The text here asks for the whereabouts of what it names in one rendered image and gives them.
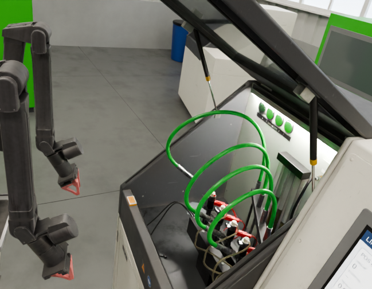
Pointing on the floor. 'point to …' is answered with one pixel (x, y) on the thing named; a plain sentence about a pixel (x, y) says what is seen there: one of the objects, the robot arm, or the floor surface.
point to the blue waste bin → (178, 40)
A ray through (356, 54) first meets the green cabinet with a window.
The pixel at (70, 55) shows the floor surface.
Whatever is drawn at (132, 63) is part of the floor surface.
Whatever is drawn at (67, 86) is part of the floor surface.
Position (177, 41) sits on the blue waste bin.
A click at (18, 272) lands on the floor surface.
